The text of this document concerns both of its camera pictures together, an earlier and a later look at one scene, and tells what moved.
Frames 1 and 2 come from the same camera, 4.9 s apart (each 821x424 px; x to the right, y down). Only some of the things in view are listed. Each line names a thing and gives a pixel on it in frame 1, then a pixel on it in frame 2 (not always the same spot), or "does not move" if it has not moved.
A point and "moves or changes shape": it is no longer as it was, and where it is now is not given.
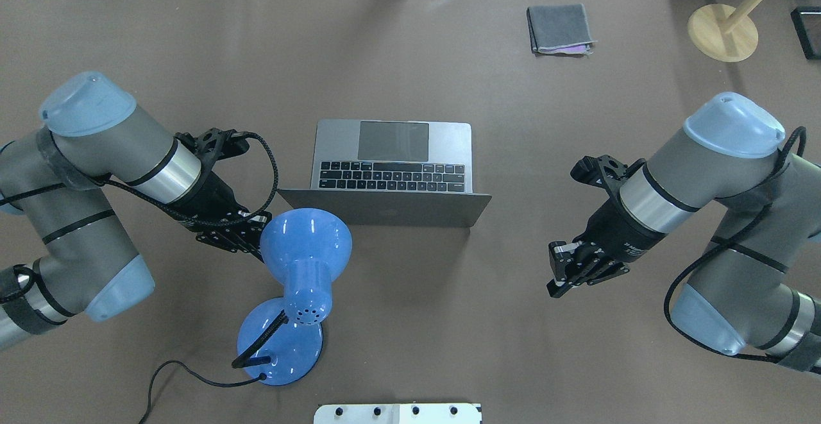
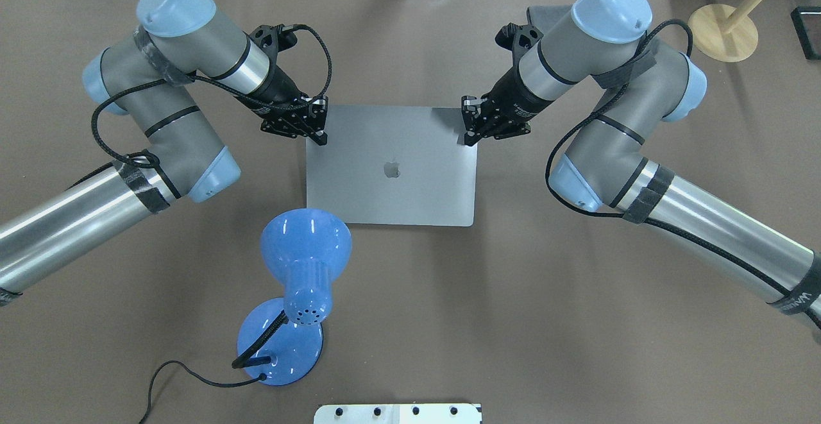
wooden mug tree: [728, 34] does not move
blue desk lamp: [280, 340] does not move
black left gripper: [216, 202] -> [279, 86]
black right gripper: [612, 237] -> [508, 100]
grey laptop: [393, 172] moves or changes shape
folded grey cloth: [562, 29] does not move
